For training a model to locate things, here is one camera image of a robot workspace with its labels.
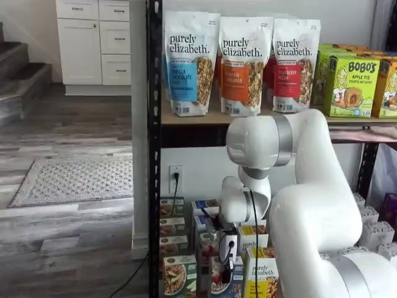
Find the white carton box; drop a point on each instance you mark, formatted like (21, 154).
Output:
(376, 234)
(368, 214)
(387, 251)
(359, 200)

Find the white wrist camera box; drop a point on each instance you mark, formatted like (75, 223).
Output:
(231, 243)

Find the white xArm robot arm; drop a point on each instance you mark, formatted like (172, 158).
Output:
(310, 201)

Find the red purely elizabeth granola pouch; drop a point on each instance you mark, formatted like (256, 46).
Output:
(293, 68)

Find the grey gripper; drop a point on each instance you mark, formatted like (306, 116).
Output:
(214, 224)

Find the green apple cinnamon oatmeal box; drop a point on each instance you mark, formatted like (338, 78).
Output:
(173, 245)
(172, 226)
(178, 276)
(171, 206)

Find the blue purely elizabeth granola pouch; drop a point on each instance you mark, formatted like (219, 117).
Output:
(189, 62)

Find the white drawer cabinet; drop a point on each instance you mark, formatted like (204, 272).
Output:
(93, 43)

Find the orange purely elizabeth granola pouch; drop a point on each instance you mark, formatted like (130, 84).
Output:
(217, 77)
(243, 68)

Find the white wall outlet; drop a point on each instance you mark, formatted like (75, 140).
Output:
(175, 186)

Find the brown shelf board under pouches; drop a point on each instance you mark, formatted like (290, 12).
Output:
(198, 119)

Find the dark wooden staircase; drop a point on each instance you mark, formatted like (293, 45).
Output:
(21, 74)

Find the black metal shelf rack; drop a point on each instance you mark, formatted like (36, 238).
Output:
(154, 124)

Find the grey patterned floor rug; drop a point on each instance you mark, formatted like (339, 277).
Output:
(77, 181)

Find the purple box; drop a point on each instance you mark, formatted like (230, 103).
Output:
(390, 208)

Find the green Bobo's apple pie box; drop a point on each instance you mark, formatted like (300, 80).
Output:
(319, 74)
(352, 87)

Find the yellow purely elizabeth oatmeal box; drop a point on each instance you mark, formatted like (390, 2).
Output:
(251, 237)
(262, 273)

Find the white plastic bag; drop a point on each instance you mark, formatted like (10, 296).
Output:
(384, 170)

